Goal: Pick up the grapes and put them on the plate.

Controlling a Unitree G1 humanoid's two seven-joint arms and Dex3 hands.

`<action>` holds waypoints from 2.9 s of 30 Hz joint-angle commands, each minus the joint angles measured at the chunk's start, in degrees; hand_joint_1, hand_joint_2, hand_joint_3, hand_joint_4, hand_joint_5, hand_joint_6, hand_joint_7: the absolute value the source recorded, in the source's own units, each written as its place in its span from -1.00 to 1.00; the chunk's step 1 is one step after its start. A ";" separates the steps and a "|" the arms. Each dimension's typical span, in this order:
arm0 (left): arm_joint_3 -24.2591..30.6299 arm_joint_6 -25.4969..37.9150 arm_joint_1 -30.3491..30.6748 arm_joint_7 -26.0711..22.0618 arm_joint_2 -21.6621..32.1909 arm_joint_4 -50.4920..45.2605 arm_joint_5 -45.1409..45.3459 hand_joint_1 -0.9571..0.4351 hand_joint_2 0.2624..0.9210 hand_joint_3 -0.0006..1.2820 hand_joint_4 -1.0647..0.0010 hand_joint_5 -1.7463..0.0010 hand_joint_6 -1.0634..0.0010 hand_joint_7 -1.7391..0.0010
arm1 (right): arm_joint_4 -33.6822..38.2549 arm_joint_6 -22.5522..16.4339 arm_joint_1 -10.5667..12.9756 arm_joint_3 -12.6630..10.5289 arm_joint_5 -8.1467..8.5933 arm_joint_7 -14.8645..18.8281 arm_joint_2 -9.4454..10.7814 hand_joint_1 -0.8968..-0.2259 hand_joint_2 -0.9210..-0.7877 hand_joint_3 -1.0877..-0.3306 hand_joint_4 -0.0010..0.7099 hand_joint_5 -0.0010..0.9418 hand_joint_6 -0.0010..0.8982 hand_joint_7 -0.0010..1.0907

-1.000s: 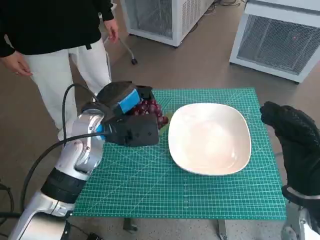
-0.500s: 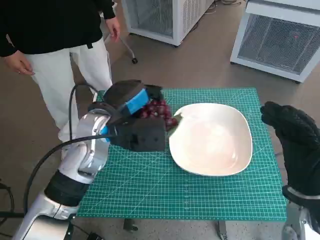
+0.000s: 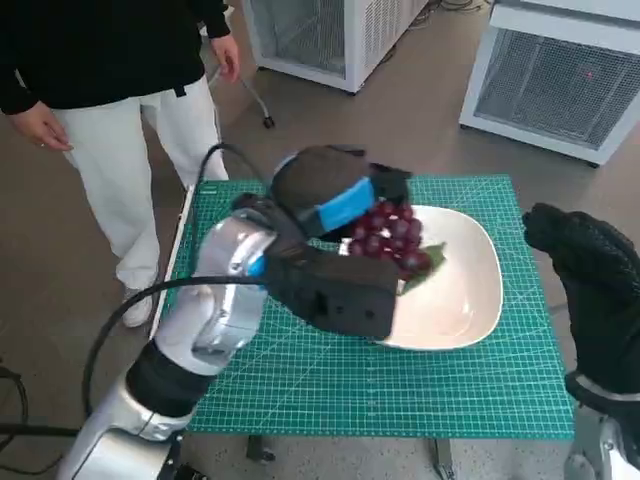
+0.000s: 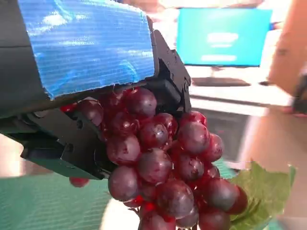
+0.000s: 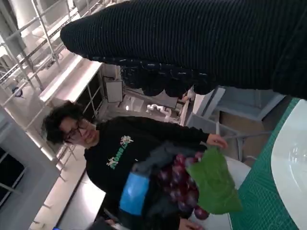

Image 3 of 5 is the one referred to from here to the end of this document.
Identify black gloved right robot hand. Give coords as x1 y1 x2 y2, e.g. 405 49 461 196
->
522 202 640 401

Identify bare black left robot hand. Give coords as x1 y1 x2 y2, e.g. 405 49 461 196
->
271 144 414 239

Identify red toy grape bunch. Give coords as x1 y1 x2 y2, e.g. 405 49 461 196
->
339 199 447 296

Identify white square plate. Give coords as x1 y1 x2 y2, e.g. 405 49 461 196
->
304 204 503 351

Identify white mesh cabinet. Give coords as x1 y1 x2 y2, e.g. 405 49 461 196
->
234 0 431 95
458 0 640 169

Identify person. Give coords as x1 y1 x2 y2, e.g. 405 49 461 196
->
0 0 241 329

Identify green cutting mat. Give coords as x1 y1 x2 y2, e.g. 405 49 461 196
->
182 173 575 440

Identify black floor bar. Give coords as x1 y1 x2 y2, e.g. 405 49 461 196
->
0 422 84 441

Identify grey chair with white frame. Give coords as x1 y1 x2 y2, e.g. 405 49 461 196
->
209 64 277 130

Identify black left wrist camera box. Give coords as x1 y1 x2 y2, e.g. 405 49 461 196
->
262 244 401 339

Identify black cables behind cabinets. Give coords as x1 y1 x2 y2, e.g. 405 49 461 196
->
428 0 496 26

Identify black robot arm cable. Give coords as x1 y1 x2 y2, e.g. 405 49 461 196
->
82 143 281 419

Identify black floor cable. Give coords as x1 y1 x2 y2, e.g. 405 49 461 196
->
0 364 31 429

